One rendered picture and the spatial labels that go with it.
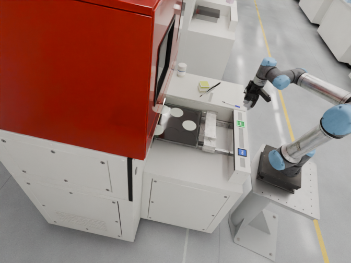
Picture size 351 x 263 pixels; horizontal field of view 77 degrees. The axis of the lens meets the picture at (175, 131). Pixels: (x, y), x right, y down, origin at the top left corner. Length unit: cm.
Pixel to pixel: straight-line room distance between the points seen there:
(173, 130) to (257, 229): 130
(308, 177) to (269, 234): 81
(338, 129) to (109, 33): 89
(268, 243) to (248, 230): 19
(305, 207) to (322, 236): 110
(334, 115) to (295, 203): 70
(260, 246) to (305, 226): 56
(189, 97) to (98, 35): 116
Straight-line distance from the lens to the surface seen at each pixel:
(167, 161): 144
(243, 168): 137
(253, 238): 230
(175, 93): 171
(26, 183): 155
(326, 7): 782
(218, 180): 144
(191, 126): 156
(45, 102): 89
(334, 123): 108
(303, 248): 252
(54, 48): 72
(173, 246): 208
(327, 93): 127
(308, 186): 173
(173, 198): 159
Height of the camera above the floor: 199
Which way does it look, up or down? 47 degrees down
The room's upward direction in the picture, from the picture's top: 12 degrees clockwise
